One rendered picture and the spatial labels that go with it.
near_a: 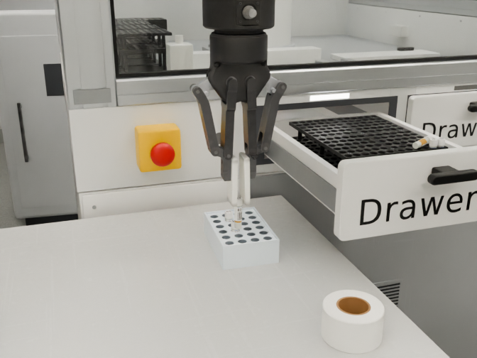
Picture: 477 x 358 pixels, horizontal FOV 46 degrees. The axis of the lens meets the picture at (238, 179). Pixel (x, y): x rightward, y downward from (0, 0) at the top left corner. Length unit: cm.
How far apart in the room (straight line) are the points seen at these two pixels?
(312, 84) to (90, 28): 40
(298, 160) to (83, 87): 37
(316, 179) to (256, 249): 14
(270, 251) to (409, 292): 60
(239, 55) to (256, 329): 33
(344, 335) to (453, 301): 82
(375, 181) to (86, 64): 49
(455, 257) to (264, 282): 69
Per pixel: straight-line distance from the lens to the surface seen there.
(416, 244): 131
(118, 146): 99
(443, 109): 120
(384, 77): 113
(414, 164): 79
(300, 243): 89
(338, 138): 95
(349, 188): 75
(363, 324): 65
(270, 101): 77
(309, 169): 87
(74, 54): 96
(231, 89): 74
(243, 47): 71
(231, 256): 80
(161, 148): 92
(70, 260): 87
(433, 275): 138
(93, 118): 97
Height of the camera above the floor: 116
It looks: 20 degrees down
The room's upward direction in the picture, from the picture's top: straight up
